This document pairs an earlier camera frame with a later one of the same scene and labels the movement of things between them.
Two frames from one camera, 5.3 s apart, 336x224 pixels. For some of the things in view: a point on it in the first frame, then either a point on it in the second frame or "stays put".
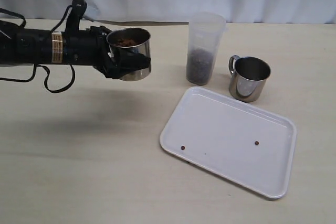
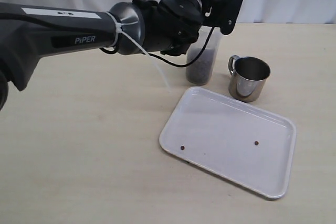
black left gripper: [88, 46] → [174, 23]
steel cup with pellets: [249, 75] stays put
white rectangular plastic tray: [234, 140] stays put
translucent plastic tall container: [206, 31] stays put
